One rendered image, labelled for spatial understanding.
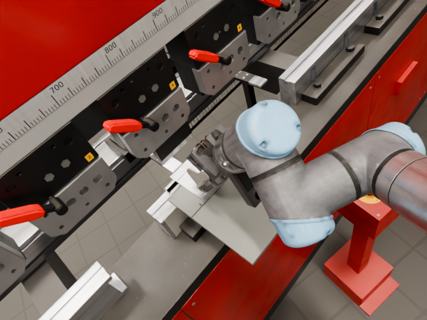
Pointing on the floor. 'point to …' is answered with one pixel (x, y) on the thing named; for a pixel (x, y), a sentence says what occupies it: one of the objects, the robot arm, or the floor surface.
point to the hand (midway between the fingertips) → (211, 177)
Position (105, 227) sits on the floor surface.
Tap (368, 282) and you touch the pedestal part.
